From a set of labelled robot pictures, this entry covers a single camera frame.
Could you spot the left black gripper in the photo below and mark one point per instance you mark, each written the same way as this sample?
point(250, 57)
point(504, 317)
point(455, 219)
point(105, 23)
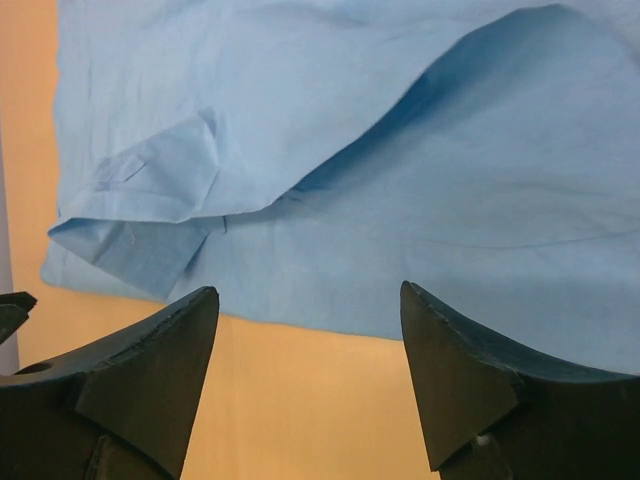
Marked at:
point(14, 312)

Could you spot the blue long sleeve shirt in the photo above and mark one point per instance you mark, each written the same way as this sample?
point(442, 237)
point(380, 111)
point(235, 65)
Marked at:
point(307, 157)

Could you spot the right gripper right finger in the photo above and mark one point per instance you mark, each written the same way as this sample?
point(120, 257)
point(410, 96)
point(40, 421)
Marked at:
point(492, 408)

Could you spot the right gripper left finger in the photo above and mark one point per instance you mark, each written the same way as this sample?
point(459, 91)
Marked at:
point(121, 407)

